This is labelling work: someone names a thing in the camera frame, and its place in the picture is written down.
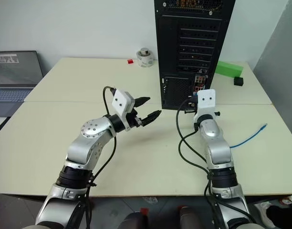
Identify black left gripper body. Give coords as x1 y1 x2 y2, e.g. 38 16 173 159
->
125 108 147 128

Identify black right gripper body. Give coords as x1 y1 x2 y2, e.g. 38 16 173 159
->
184 94 199 114

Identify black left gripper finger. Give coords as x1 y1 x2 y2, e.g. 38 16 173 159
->
133 96 151 108
141 110 162 126

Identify black computer tower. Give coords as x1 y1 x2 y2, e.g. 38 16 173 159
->
153 0 237 111

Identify white tape roll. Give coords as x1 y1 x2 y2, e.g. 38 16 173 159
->
137 50 153 68

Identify green rectangular box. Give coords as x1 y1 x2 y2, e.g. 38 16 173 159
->
215 61 244 77

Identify grey laptop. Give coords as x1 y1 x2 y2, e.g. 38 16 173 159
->
0 50 44 131

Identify red and white object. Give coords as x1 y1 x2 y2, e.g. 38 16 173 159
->
279 194 292 207

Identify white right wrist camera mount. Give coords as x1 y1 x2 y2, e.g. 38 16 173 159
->
194 89 217 122

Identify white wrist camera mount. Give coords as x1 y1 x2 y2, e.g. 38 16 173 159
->
194 89 217 122
111 89 135 132

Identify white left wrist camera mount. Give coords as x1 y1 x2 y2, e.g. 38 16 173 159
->
111 89 135 132

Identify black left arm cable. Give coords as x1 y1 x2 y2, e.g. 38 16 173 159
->
85 86 117 229

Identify blue ethernet cable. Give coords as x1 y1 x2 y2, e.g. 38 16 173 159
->
229 124 268 149

